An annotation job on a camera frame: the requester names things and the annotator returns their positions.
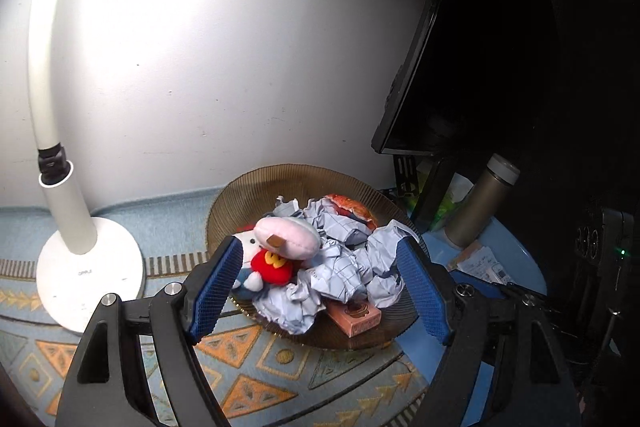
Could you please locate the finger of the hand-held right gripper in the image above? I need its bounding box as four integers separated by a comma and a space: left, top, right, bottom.
492, 282, 581, 323

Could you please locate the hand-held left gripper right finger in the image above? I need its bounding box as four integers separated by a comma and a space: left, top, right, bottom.
395, 237, 583, 427

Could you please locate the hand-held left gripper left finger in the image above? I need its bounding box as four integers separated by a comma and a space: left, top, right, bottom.
55, 234, 244, 427

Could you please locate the white cat plush toy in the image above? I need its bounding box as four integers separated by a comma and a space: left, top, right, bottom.
230, 227, 296, 293

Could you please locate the pink bear print box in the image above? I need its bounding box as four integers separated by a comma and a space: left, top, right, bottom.
325, 299, 383, 338

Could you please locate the pile of paper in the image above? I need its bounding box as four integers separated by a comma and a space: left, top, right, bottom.
252, 196, 421, 337

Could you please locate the three-ball dumpling plush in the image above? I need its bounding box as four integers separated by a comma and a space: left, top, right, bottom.
254, 216, 321, 269

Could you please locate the woven wicker basket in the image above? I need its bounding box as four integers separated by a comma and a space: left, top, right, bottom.
206, 164, 426, 350

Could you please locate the orange snack packet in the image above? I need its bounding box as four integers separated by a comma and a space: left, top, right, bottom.
322, 193, 380, 230

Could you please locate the green tissue pack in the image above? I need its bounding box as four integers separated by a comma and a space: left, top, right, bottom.
430, 172, 476, 233

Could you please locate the grey thermos bottle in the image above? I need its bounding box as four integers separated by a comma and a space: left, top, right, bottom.
444, 153, 521, 248

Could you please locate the black monitor stand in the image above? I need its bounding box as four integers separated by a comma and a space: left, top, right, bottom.
410, 154, 461, 233

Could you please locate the blue patterned woven mat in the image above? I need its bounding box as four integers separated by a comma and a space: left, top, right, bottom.
0, 184, 431, 427

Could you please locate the white desk lamp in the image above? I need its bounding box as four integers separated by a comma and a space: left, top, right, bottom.
27, 0, 147, 334

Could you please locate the black monitor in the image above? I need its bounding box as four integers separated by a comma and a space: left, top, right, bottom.
371, 0, 640, 158

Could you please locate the black perforated bracket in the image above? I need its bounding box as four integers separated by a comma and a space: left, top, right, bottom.
392, 154, 421, 198

